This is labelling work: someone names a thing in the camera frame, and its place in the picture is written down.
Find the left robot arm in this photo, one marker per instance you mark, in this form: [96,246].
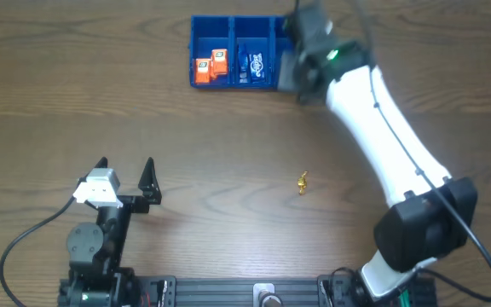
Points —
[85,243]

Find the blue candy pack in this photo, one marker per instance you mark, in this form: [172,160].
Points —
[257,67]
[242,64]

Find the blue tray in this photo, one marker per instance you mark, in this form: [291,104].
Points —
[211,32]

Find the orange candy box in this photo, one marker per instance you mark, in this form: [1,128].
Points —
[220,64]
[203,72]

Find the gold wrapped candy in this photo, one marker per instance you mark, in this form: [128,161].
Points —
[302,182]

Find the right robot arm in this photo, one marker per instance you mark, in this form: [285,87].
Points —
[377,128]

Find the mounting rail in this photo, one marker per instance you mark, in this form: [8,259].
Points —
[220,294]

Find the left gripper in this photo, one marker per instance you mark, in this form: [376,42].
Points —
[134,204]

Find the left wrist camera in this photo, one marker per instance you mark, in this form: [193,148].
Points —
[98,187]

